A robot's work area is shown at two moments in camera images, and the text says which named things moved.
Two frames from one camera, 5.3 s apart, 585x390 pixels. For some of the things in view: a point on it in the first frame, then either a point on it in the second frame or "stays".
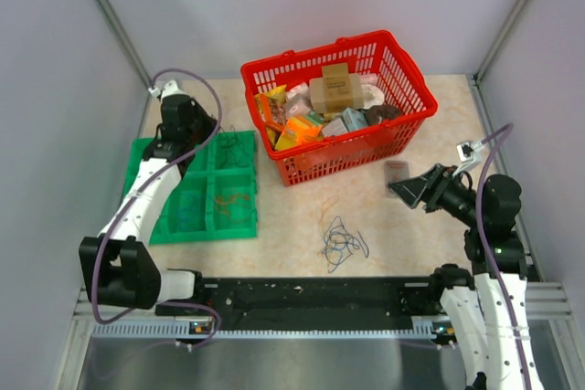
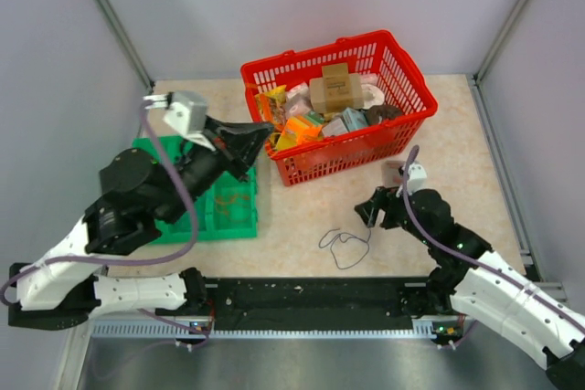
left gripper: [209, 122] → [240, 144]
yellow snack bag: [271, 105] stays
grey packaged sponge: [395, 170] stays
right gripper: [412, 190] → [385, 199]
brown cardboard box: [336, 90] stays
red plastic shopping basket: [372, 53] stays
